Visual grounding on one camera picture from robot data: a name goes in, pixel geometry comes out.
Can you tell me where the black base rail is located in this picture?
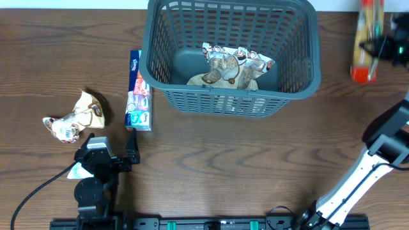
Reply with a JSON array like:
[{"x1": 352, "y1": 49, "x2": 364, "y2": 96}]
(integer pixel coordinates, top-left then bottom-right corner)
[{"x1": 49, "y1": 211, "x2": 370, "y2": 230}]

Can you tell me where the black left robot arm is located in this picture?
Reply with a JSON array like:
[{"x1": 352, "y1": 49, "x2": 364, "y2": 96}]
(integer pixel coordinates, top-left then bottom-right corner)
[{"x1": 74, "y1": 129, "x2": 141, "y2": 220}]

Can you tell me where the red spaghetti packet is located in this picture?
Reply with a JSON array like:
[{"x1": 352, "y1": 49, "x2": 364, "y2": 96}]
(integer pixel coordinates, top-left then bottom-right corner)
[{"x1": 350, "y1": 0, "x2": 384, "y2": 84}]

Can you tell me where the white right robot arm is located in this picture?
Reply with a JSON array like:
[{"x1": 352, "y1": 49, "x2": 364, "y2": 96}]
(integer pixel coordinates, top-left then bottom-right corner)
[{"x1": 293, "y1": 12, "x2": 408, "y2": 229}]

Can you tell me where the white paper label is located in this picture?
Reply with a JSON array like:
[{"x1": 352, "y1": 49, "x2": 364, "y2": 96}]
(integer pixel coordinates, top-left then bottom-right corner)
[{"x1": 67, "y1": 162, "x2": 94, "y2": 180}]

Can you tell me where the crumpled beige cookie bag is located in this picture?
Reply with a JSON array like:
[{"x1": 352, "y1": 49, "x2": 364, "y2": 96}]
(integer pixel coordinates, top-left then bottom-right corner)
[{"x1": 42, "y1": 91, "x2": 105, "y2": 143}]

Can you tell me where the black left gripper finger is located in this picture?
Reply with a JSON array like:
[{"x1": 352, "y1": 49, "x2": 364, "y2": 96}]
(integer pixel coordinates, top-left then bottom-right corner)
[
  {"x1": 74, "y1": 133, "x2": 95, "y2": 161},
  {"x1": 125, "y1": 128, "x2": 141, "y2": 164}
]

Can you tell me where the cookie bag with clear window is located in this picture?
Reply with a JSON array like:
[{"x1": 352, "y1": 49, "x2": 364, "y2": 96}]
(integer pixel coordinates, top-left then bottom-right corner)
[{"x1": 202, "y1": 43, "x2": 275, "y2": 84}]

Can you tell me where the Kleenex tissue multipack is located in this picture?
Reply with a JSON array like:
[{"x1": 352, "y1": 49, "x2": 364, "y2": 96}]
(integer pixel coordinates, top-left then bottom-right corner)
[{"x1": 124, "y1": 50, "x2": 152, "y2": 131}]

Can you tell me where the beige cookie bag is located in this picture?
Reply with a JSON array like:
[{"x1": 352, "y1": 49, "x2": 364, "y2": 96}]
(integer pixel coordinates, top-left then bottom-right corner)
[
  {"x1": 187, "y1": 67, "x2": 261, "y2": 90},
  {"x1": 42, "y1": 91, "x2": 105, "y2": 143}
]

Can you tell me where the grey plastic basket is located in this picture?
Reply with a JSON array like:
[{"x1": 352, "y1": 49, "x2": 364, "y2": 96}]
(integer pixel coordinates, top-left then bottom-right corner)
[{"x1": 139, "y1": 0, "x2": 321, "y2": 118}]

